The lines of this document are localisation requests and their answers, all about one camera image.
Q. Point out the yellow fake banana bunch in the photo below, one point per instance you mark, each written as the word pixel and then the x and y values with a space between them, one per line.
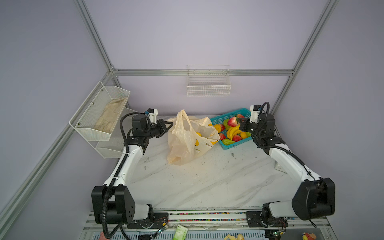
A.
pixel 233 131

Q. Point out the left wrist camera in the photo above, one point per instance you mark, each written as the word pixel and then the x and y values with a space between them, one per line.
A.
pixel 152 115

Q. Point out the white mesh shelf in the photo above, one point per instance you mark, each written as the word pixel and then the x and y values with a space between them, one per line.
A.
pixel 85 118
pixel 113 149

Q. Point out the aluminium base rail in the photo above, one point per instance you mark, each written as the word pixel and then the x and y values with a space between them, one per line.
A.
pixel 222 224

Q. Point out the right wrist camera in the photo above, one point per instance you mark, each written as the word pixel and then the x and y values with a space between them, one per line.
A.
pixel 255 112

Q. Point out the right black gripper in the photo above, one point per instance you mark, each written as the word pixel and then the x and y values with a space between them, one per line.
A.
pixel 243 123

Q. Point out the aluminium frame back bar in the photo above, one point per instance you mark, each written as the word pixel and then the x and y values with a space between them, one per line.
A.
pixel 186 72

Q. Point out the red fake strawberry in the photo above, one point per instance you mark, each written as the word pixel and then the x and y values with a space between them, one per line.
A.
pixel 233 122
pixel 237 138
pixel 222 136

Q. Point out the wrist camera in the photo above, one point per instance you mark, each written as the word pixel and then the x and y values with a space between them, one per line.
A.
pixel 152 115
pixel 255 112

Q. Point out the green fake pear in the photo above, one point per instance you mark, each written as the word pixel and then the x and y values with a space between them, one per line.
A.
pixel 227 142

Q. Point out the upper white mesh shelf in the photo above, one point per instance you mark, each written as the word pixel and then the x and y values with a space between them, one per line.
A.
pixel 85 118

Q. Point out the beige toy below rail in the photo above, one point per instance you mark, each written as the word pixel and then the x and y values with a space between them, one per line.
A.
pixel 234 237

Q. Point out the orange fake fruit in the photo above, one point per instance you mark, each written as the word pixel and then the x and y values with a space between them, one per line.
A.
pixel 219 128

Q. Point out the teal plastic fruit basket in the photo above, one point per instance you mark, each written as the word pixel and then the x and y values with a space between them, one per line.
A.
pixel 220 119

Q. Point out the white wire wall basket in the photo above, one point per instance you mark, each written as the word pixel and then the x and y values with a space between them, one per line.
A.
pixel 208 86

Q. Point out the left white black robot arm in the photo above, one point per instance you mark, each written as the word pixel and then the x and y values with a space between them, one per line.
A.
pixel 113 204

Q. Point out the lower white mesh shelf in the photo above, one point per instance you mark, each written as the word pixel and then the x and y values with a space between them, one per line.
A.
pixel 113 149

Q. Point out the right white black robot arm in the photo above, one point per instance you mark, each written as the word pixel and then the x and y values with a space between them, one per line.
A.
pixel 315 196

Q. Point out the red yellow toy figure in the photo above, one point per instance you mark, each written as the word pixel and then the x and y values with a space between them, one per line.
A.
pixel 309 236

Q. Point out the beige cloth in shelf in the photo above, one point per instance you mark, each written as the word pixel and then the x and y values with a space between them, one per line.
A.
pixel 110 115

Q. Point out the green white packet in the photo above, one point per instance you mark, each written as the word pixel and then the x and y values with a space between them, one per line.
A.
pixel 180 233

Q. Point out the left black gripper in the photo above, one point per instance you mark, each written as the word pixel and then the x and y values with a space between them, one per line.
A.
pixel 163 128

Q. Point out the cream banana print plastic bag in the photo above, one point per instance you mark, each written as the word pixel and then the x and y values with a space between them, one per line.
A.
pixel 190 138

